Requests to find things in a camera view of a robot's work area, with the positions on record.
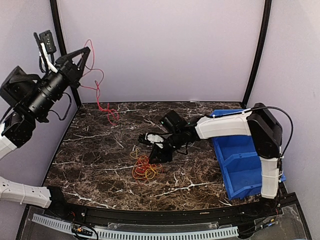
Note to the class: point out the white slotted cable duct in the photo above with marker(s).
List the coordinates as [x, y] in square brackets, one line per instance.
[108, 234]

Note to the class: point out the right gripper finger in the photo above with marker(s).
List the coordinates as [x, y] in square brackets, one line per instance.
[153, 157]
[165, 156]

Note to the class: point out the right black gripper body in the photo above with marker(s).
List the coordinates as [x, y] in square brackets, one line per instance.
[176, 139]

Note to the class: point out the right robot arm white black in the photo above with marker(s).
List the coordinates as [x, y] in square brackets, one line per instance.
[257, 122]

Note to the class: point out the blue plastic divided bin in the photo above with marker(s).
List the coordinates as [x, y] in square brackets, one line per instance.
[244, 172]

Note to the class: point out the left black frame post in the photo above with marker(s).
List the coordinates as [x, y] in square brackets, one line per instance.
[61, 42]

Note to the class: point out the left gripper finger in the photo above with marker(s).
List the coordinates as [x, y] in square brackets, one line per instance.
[70, 56]
[84, 54]

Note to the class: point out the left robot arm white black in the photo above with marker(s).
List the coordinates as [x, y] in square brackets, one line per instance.
[31, 98]

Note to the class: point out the black frame post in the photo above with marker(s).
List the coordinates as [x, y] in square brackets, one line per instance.
[61, 42]
[258, 53]

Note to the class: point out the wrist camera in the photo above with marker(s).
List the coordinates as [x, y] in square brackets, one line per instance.
[46, 48]
[150, 139]

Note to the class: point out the right black frame post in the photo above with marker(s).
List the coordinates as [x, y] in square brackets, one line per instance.
[258, 53]

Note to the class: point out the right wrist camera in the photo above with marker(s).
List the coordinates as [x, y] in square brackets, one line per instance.
[150, 139]

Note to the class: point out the black front rail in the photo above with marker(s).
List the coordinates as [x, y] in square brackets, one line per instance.
[239, 214]

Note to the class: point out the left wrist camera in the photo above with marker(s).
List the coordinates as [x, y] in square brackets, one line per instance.
[46, 48]

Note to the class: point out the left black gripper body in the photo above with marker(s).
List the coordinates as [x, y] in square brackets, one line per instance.
[71, 77]

